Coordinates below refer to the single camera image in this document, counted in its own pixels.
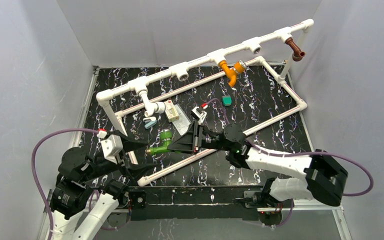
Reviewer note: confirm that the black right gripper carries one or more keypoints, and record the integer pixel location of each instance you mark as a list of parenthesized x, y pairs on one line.
[(191, 141)]

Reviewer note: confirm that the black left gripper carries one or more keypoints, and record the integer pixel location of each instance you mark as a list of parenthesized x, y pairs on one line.
[(137, 169)]

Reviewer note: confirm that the green water faucet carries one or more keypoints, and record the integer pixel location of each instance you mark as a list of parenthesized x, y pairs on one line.
[(166, 138)]

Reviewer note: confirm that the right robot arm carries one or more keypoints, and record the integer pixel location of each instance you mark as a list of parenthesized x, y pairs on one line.
[(314, 175)]

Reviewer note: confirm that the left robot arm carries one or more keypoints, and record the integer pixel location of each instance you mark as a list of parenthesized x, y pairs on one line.
[(72, 193)]

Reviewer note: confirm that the white water faucet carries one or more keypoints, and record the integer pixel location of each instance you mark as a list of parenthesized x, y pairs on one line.
[(151, 107)]

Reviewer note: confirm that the orange water faucet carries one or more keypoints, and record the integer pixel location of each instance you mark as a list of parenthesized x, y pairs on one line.
[(232, 72)]

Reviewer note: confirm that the brown water faucet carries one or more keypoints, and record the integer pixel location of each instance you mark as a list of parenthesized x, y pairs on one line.
[(297, 53)]

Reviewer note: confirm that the small cardboard box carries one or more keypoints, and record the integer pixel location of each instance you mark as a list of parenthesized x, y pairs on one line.
[(171, 111)]

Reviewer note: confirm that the teal plastic cap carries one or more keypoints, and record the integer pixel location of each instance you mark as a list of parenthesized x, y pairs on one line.
[(226, 100)]

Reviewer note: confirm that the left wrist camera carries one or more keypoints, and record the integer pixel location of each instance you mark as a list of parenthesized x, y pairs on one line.
[(109, 150)]

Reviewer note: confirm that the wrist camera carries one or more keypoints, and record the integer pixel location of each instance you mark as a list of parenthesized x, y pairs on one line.
[(199, 113), (109, 150)]

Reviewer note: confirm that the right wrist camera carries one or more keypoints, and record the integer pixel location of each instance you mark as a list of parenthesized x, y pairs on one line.
[(199, 113)]

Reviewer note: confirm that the light blue faucet handle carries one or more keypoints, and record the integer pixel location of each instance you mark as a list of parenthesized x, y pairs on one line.
[(149, 122)]

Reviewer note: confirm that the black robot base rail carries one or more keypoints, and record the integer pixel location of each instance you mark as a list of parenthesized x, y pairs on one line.
[(203, 202)]

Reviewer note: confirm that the white PVC pipe frame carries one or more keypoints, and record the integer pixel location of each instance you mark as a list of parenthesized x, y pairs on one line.
[(298, 32)]

